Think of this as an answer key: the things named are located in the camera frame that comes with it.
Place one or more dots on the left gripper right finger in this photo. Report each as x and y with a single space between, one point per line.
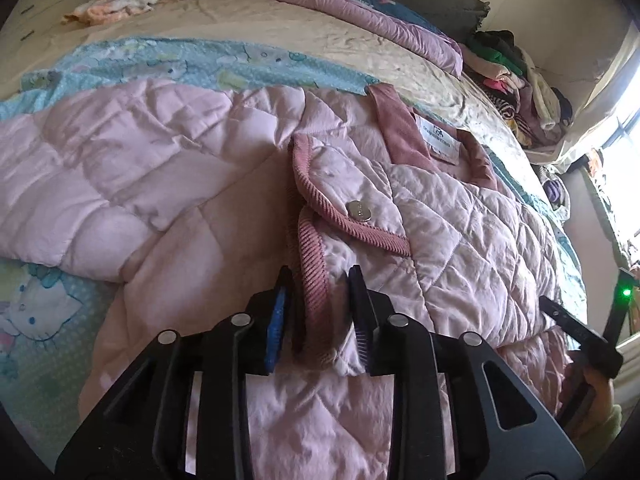
459 412

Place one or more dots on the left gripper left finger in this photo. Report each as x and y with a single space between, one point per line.
179 410

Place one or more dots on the pink quilted jacket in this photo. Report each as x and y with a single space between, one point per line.
191 200

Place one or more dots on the pile of mixed clothes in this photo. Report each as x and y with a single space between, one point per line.
536 113

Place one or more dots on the teal cartoon print blanket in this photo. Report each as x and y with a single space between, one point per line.
44 368

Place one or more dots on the bright window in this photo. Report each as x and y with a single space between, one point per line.
617 183

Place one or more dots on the beige bed sheet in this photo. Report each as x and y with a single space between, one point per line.
276 24

